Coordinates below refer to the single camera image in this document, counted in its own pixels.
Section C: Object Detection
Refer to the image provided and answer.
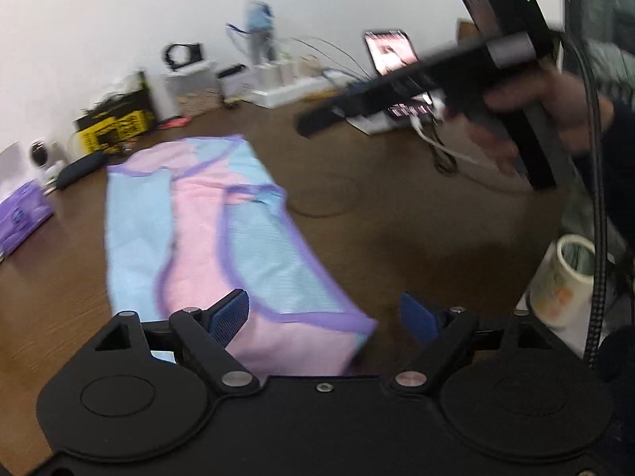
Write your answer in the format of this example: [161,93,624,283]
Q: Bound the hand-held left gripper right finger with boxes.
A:
[394,292,547,397]

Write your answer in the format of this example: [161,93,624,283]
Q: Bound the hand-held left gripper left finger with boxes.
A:
[94,288,260,396]

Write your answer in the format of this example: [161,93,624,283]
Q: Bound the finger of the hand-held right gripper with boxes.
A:
[295,62,447,140]

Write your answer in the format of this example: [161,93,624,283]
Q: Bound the pink and blue garment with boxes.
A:
[106,134,378,378]

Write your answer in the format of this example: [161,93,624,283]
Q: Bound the person's right hand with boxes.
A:
[466,67,602,177]

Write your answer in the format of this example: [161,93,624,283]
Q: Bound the white power bank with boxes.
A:
[347,104,427,136]

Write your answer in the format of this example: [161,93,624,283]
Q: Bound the white power strip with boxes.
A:
[250,74,348,109]

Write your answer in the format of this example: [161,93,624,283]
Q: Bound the small white box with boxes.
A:
[217,63,254,101]

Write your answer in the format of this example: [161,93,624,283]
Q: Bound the blue water bottle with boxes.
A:
[227,0,276,65]

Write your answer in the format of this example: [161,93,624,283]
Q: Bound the white printed mug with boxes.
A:
[527,234,596,329]

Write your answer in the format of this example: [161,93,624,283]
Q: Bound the clear food container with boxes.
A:
[166,59,221,116]

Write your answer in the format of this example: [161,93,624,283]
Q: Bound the black watch on stand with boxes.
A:
[165,42,202,67]

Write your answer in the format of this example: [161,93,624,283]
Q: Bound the black oblong case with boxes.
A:
[54,151,107,190]

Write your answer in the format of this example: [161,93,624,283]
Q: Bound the black and yellow box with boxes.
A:
[74,72,157,154]

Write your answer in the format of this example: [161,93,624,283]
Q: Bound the purple tissue pack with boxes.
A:
[0,181,54,259]

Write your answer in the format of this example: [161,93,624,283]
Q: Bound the white phone cable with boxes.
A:
[411,116,497,169]

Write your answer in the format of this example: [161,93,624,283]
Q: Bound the black braided cable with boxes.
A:
[560,35,613,369]

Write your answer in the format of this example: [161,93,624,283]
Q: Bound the white security camera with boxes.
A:
[27,139,67,189]

